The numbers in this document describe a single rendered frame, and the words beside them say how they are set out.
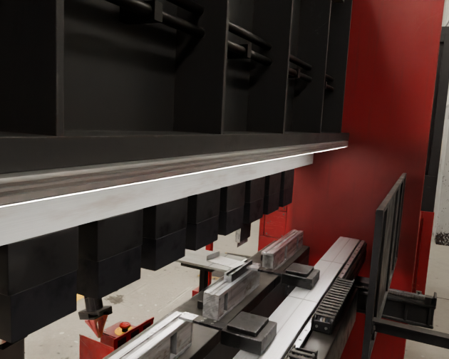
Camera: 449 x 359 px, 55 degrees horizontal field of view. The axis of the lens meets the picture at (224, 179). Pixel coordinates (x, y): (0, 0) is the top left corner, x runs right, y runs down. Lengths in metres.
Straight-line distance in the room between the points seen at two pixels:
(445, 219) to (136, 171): 6.22
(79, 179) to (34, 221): 0.26
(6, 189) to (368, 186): 2.07
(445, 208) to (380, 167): 4.34
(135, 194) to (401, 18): 1.78
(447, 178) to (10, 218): 6.20
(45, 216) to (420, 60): 1.96
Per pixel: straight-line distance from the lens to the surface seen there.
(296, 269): 1.59
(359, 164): 2.37
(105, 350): 1.55
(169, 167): 0.69
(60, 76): 0.55
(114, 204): 0.92
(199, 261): 1.71
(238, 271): 1.65
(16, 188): 0.48
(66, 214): 0.82
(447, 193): 6.63
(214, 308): 1.51
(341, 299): 1.38
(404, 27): 2.40
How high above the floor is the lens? 1.55
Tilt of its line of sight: 8 degrees down
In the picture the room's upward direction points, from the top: 3 degrees clockwise
